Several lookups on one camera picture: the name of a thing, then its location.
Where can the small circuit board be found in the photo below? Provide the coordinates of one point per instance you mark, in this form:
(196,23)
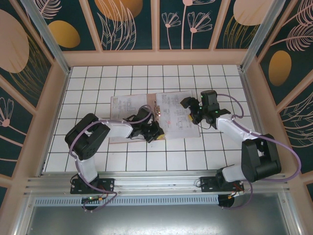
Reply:
(91,198)

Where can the aluminium front rail frame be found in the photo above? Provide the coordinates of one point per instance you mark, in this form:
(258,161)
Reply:
(156,182)

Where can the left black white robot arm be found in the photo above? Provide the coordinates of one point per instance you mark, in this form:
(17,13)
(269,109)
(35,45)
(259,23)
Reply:
(83,139)

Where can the metal folder fastener clip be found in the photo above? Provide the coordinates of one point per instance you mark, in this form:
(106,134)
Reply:
(157,111)

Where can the brown paper folder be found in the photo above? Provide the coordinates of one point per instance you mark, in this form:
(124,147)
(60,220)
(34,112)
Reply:
(149,101)

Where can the aluminium side rail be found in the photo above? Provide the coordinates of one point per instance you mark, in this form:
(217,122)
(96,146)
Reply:
(62,93)
(247,93)

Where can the grey metal sheet tray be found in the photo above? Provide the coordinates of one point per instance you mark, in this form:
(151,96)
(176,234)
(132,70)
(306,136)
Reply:
(156,220)

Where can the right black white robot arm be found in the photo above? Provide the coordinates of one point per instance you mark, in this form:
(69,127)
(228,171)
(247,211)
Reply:
(259,159)

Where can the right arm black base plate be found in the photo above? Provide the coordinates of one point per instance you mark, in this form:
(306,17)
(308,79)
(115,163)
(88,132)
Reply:
(207,184)

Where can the aluminium corner post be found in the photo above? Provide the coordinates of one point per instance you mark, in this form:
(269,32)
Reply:
(258,36)
(49,36)

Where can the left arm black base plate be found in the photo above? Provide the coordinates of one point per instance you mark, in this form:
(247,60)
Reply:
(105,184)

